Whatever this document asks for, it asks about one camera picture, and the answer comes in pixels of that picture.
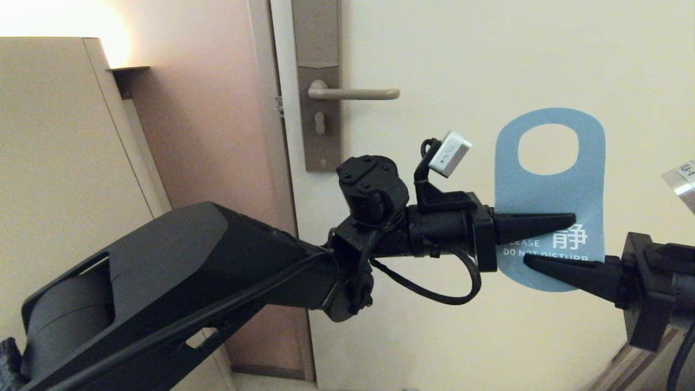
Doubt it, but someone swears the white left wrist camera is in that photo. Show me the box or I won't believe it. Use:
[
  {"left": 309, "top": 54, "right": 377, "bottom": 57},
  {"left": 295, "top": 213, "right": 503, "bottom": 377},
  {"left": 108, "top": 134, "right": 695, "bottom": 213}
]
[{"left": 429, "top": 131, "right": 473, "bottom": 178}]

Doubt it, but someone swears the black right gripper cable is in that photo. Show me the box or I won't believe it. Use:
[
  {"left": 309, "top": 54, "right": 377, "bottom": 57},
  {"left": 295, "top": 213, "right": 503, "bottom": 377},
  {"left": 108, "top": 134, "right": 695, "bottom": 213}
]
[{"left": 667, "top": 320, "right": 695, "bottom": 391}]

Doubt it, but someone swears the beige metal door handle lever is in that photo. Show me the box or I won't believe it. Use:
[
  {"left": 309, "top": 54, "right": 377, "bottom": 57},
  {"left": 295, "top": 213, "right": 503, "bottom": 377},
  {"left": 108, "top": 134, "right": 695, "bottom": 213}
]
[{"left": 308, "top": 80, "right": 401, "bottom": 101}]

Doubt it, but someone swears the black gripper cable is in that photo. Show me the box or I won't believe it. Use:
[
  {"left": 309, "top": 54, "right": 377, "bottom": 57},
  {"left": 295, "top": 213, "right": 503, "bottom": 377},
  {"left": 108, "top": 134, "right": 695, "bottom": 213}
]
[
  {"left": 369, "top": 247, "right": 482, "bottom": 306},
  {"left": 667, "top": 320, "right": 695, "bottom": 391}
]

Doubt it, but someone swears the blue do-not-disturb door hanger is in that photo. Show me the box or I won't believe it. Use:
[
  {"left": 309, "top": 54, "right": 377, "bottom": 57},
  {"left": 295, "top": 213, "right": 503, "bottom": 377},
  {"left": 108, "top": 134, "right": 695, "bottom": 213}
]
[{"left": 494, "top": 108, "right": 606, "bottom": 293}]

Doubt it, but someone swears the white door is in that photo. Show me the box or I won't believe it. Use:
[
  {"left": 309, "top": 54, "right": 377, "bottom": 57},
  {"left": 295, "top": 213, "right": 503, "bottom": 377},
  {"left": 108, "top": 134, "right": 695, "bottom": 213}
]
[{"left": 270, "top": 0, "right": 695, "bottom": 391}]

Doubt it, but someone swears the black left camera bracket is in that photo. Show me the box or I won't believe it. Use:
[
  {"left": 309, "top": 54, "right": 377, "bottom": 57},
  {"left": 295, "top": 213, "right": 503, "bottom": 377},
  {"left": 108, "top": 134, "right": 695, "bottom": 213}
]
[{"left": 414, "top": 138, "right": 481, "bottom": 212}]

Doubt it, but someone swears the grey-brown metal lock plate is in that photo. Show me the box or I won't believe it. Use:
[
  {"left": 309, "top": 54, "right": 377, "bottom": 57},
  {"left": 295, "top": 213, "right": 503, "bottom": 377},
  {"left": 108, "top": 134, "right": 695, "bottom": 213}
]
[{"left": 292, "top": 0, "right": 343, "bottom": 173}]

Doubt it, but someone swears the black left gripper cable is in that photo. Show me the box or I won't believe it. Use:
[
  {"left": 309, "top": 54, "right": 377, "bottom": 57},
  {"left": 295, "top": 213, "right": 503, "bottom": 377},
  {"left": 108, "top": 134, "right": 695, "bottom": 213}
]
[{"left": 369, "top": 247, "right": 482, "bottom": 306}]

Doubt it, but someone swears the beige cabinet panel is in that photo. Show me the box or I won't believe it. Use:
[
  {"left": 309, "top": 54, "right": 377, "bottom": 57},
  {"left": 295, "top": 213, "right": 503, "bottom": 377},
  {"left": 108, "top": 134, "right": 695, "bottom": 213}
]
[{"left": 0, "top": 37, "right": 234, "bottom": 391}]

